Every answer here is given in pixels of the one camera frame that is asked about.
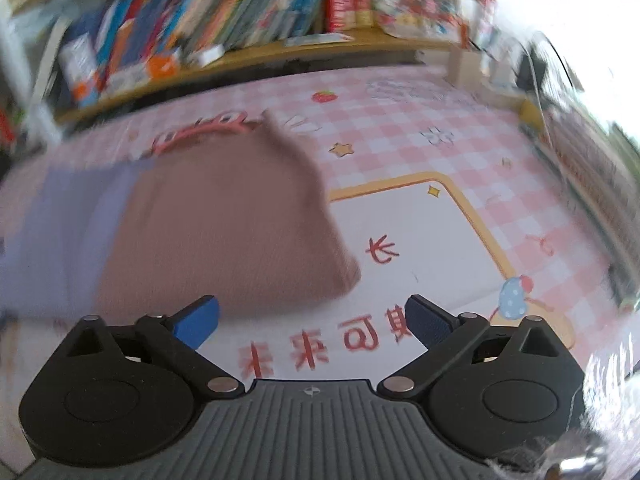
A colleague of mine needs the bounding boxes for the wooden bookshelf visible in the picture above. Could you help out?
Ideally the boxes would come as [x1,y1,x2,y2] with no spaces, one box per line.
[0,0,501,128]

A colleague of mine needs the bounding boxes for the pink checkered printed mat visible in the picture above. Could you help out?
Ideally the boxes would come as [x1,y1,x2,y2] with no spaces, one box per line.
[0,64,632,386]

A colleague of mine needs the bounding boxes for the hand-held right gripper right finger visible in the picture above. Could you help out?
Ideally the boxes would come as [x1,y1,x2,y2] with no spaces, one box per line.
[376,294,562,401]

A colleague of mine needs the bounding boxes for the row of colourful books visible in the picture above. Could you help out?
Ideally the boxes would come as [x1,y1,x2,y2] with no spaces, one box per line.
[55,0,478,107]

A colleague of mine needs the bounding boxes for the white metal frame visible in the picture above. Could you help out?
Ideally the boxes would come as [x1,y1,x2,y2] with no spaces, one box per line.
[0,7,68,147]

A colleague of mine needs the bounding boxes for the lavender ribbed garment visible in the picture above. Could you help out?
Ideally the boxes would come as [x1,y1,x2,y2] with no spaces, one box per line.
[0,160,156,323]

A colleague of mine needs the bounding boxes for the brown garment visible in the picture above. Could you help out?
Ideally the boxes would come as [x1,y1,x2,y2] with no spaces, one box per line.
[95,109,362,318]

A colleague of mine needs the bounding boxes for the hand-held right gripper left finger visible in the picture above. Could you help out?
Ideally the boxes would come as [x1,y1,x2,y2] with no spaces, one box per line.
[65,295,246,401]

